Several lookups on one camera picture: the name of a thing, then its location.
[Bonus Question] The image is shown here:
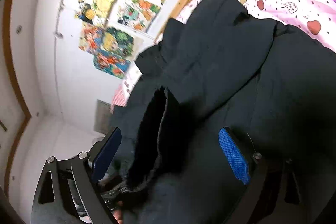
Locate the large black coat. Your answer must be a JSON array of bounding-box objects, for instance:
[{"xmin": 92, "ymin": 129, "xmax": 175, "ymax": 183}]
[{"xmin": 110, "ymin": 0, "xmax": 336, "ymax": 224}]

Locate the red white checked pillow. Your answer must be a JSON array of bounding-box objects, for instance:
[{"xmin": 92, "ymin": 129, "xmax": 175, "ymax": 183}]
[{"xmin": 110, "ymin": 82, "xmax": 131, "ymax": 113}]

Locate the red hair girl drawing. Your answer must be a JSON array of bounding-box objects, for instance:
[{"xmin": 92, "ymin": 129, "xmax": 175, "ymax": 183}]
[{"xmin": 93, "ymin": 49, "xmax": 131, "ymax": 79}]

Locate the blond boy drawing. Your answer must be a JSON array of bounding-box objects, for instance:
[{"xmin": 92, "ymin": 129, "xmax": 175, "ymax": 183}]
[{"xmin": 102, "ymin": 27, "xmax": 134, "ymax": 57}]

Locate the orange hair girl drawing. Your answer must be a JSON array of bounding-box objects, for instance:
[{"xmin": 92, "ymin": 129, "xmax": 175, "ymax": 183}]
[{"xmin": 79, "ymin": 22, "xmax": 104, "ymax": 55}]

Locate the fruit drinks drawing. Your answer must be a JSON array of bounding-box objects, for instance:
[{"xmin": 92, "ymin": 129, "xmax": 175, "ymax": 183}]
[{"xmin": 117, "ymin": 0, "xmax": 161, "ymax": 32}]

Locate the moon and yellow drawing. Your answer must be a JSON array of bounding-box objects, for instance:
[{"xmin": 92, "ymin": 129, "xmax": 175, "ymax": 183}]
[{"xmin": 75, "ymin": 0, "xmax": 114, "ymax": 27}]

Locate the white wall conduit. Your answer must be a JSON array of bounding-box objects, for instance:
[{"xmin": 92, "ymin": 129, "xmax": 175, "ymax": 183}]
[{"xmin": 53, "ymin": 0, "xmax": 65, "ymax": 121}]

